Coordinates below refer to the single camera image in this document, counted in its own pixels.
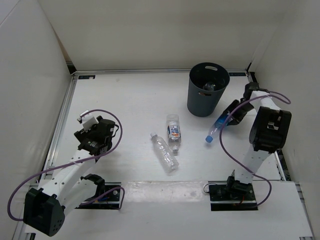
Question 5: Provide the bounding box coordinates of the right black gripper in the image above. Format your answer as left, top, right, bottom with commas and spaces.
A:
221, 99, 255, 126

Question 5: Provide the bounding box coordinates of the blue label plastic bottle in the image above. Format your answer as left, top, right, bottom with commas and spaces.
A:
205, 113, 229, 144

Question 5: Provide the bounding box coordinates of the short labelled plastic bottle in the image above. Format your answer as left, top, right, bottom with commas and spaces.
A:
166, 114, 182, 155

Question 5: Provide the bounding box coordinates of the clear plastic bottle white cap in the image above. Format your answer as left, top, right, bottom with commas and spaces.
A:
150, 132, 179, 174

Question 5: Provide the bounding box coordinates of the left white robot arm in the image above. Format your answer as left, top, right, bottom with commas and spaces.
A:
22, 114, 119, 237

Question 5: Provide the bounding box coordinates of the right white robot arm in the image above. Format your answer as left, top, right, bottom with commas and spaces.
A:
221, 82, 292, 200

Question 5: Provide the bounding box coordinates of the bottle inside bin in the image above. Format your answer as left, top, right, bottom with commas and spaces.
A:
202, 81, 217, 92

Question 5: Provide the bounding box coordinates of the dark blue waste bin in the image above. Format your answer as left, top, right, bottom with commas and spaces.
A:
187, 62, 230, 117

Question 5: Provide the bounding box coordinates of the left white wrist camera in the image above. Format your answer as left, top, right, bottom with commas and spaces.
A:
77, 110, 98, 132

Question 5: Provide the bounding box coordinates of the left aluminium frame rail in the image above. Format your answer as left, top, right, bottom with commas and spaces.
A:
41, 73, 77, 171

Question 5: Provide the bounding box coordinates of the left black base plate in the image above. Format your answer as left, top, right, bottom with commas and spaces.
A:
76, 182, 122, 210

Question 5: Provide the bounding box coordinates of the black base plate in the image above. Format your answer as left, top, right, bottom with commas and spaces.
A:
203, 182, 258, 212
76, 182, 122, 210

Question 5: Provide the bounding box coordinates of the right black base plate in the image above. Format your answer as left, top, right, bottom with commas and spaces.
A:
203, 182, 258, 212

